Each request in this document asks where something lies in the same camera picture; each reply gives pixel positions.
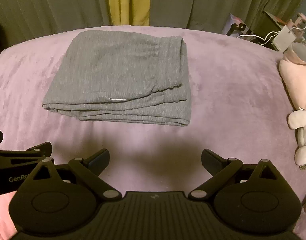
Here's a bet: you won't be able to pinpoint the grey sweat pants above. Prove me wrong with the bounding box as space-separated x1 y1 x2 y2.
42 30 191 126

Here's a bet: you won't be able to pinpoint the pink plush bed blanket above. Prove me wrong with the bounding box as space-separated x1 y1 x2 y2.
0 26 306 239

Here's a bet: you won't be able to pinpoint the beige plush toy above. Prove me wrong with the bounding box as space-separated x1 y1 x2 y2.
287 108 306 170

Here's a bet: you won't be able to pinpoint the pink plush toy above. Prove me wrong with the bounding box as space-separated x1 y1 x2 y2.
279 43 306 110

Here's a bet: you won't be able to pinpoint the grey-green curtain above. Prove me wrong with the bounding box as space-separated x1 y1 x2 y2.
0 0 302 48

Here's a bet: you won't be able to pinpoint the white charger box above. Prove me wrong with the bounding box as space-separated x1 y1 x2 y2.
272 26 296 53

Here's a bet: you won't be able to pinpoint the purple printed bag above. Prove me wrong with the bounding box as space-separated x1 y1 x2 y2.
221 14 253 37

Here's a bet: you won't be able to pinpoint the dark bedside stand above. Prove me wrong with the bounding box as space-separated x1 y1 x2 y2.
253 11 285 38

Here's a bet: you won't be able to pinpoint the yellow curtain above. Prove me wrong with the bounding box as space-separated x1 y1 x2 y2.
109 0 150 26

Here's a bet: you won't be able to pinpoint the white cable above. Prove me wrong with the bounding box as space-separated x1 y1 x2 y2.
237 17 306 46

